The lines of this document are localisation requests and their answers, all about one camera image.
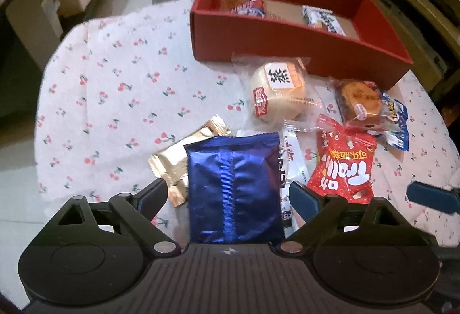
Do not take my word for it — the red snack packet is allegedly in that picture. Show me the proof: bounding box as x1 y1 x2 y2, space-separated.
307 114 378 205

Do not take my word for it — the gold foil packet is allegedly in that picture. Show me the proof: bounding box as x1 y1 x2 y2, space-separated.
148 115 232 207

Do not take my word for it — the orange and blue snack packet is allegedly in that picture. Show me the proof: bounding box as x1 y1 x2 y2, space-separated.
216 0 267 19

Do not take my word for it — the white packet with chestnut picture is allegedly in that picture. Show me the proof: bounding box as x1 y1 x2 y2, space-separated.
278 120 310 228

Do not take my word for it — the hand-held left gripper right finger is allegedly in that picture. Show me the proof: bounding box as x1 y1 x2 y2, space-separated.
278 181 437 257

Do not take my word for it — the cherry print tablecloth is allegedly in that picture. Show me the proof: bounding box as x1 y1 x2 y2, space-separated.
34 0 460 250

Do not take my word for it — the steamed cake packet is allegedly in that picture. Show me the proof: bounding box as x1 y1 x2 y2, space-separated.
232 53 322 133

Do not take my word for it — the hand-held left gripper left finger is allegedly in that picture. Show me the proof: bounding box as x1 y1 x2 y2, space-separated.
34 179 180 257

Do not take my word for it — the blue foil packet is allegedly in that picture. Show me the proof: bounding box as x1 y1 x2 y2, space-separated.
183 132 286 244

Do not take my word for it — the white and blue snack packet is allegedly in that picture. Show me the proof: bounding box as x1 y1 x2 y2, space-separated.
302 5 347 37

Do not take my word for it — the blue printed snack packet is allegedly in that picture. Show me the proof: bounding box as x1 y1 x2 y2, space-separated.
367 91 410 152

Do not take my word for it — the brown cake clear packet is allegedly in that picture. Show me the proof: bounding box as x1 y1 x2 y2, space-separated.
331 78 387 129

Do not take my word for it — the red cardboard box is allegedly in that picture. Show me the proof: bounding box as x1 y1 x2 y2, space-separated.
189 0 413 91

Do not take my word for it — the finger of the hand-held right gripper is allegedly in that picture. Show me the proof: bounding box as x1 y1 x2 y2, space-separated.
405 182 460 216

